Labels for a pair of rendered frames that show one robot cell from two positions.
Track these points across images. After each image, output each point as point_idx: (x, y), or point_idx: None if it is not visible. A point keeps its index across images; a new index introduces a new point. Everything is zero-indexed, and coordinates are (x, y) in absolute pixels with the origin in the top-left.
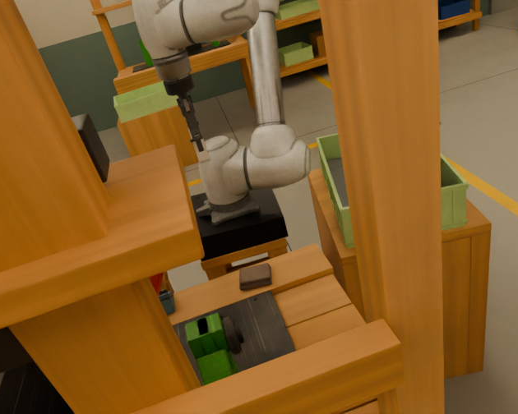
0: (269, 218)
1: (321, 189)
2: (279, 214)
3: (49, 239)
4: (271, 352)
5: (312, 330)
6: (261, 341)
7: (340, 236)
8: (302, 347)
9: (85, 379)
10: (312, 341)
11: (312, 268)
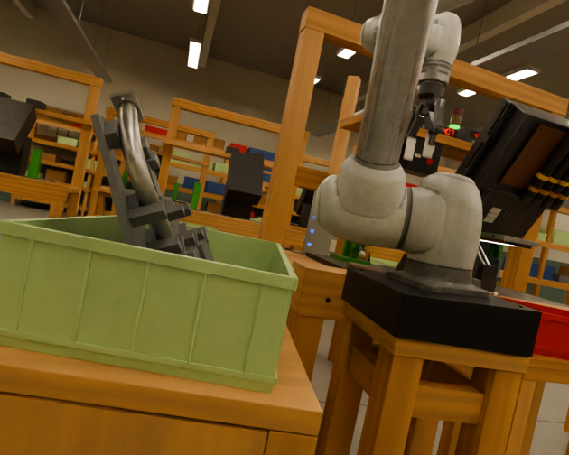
0: (366, 270)
1: (284, 357)
2: (353, 268)
3: None
4: (336, 261)
5: (311, 263)
6: (345, 264)
7: None
8: (317, 263)
9: None
10: (311, 262)
11: (311, 264)
